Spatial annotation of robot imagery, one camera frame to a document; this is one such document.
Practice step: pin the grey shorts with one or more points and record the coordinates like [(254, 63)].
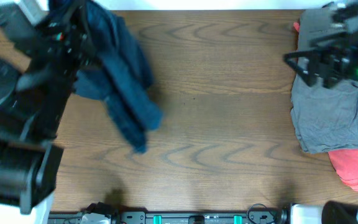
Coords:
[(324, 94)]

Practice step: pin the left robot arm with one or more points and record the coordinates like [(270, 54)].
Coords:
[(32, 102)]

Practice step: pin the coral red garment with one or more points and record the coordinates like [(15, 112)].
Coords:
[(326, 121)]

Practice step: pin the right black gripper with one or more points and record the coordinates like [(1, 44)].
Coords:
[(328, 53)]

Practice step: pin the dark blue shorts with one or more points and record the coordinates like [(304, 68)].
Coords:
[(122, 81)]

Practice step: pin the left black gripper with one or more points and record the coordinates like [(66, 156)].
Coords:
[(69, 30)]

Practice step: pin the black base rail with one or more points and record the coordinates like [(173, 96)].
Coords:
[(103, 213)]

